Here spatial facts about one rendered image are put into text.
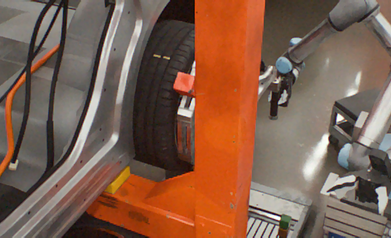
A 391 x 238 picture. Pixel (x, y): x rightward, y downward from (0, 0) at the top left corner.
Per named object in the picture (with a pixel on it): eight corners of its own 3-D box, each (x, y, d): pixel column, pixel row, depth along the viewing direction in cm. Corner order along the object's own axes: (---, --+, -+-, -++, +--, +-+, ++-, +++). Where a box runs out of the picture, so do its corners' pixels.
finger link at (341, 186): (326, 205, 149) (358, 199, 150) (326, 188, 146) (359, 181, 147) (321, 199, 151) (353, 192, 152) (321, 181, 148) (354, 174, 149)
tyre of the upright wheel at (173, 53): (184, -5, 260) (107, 62, 213) (231, 4, 252) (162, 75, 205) (187, 110, 300) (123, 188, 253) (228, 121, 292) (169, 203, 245)
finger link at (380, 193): (390, 227, 139) (383, 203, 147) (391, 208, 136) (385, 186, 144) (377, 227, 139) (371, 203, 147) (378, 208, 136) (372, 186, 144)
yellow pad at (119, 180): (103, 165, 239) (102, 157, 236) (131, 174, 234) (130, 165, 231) (85, 185, 229) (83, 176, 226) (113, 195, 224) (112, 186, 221)
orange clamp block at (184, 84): (184, 78, 223) (177, 71, 215) (203, 82, 221) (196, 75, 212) (179, 94, 223) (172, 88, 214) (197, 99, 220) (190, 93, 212)
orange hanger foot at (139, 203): (104, 190, 250) (96, 127, 230) (212, 227, 232) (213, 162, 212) (83, 213, 238) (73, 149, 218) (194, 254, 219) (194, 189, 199)
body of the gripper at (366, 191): (378, 211, 147) (398, 188, 154) (380, 185, 143) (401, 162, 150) (352, 200, 152) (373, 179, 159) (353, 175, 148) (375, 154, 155)
